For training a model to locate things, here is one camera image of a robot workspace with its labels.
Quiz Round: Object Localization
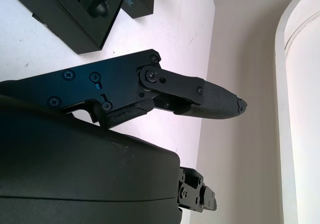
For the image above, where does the black RealSense box lid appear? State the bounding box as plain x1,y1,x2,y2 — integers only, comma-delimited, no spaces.
112,0,156,20

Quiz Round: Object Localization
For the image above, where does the black box base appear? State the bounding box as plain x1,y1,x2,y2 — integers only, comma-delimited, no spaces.
31,0,124,56

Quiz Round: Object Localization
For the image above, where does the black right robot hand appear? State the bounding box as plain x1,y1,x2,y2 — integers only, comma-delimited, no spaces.
0,49,248,224

